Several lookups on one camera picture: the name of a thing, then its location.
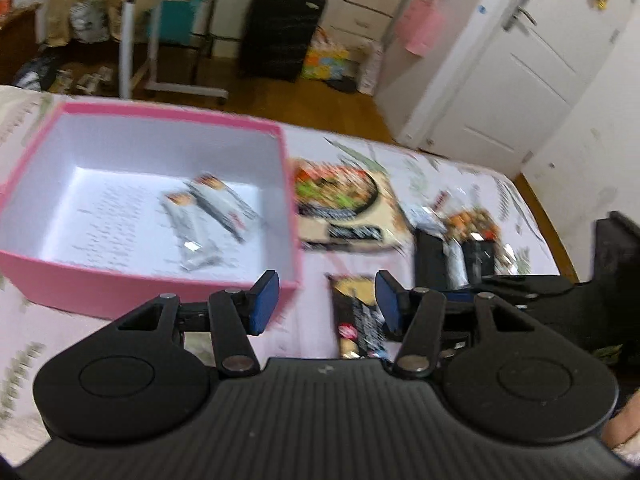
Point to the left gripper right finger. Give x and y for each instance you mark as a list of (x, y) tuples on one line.
[(416, 315)]

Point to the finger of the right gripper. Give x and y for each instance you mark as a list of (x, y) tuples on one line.
[(532, 292)]

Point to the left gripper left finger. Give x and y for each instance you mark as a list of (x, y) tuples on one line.
[(234, 315)]

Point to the black snack packet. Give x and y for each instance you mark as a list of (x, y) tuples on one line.
[(480, 259), (429, 262)]

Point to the black gold snack bar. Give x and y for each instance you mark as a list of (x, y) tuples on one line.
[(358, 322)]

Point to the white snack bar packet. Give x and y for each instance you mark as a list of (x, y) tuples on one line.
[(196, 249)]

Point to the white snack packet long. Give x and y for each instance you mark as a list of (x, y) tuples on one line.
[(225, 205)]

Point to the white snack packet top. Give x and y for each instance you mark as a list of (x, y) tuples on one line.
[(422, 218)]

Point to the coated peanuts clear bag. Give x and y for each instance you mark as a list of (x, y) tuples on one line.
[(466, 220)]

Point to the instant noodle packet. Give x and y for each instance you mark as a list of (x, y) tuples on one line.
[(346, 208)]

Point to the floral bed sheet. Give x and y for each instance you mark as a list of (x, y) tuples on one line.
[(32, 333)]

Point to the pink cardboard box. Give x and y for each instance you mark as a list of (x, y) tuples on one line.
[(83, 227)]

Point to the colourful gift bag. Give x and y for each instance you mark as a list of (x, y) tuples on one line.
[(325, 58)]

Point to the pink hanging bag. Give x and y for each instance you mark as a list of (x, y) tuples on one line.
[(419, 26)]

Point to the black suitcase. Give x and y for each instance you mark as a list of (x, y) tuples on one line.
[(276, 37)]

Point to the teal tote bag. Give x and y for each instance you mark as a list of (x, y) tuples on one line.
[(177, 21)]

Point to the wooden nightstand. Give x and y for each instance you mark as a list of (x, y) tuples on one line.
[(18, 40)]

